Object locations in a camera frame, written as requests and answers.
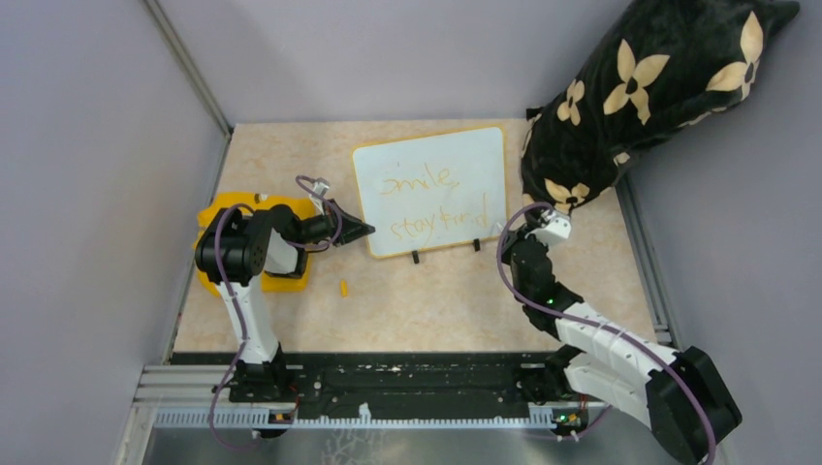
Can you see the white whiteboard yellow rim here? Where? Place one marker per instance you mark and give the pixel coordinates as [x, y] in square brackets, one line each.
[433, 191]

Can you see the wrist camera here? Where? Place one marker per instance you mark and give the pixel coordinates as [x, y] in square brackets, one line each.
[319, 189]
[553, 228]

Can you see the yellow folded cloth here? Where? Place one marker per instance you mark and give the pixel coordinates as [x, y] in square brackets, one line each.
[244, 236]

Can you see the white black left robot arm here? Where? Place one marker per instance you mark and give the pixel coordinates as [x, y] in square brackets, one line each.
[260, 359]

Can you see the black floral pillow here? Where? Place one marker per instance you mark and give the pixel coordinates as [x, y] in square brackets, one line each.
[661, 67]

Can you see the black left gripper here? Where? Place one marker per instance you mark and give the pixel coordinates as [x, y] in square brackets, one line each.
[351, 229]

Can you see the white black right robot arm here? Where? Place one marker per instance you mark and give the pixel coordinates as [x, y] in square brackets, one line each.
[678, 395]

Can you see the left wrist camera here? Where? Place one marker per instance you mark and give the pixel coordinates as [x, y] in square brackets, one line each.
[319, 189]

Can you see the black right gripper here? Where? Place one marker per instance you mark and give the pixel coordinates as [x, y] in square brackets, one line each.
[510, 238]

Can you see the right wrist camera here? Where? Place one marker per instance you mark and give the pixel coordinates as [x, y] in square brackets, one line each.
[553, 228]

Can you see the aluminium frame post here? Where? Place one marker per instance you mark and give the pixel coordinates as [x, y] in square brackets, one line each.
[187, 65]

